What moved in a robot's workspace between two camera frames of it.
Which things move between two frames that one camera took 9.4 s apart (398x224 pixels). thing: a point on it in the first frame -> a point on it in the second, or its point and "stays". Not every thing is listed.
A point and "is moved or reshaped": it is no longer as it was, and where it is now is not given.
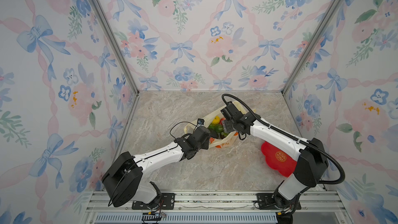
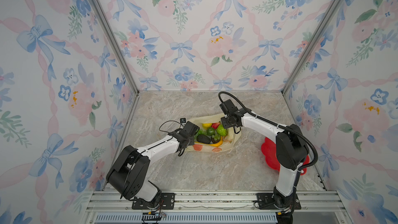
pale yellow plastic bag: [204, 122] is moved or reshaped
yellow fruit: [216, 120] -> [207, 125]
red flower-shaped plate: [278, 159] stays
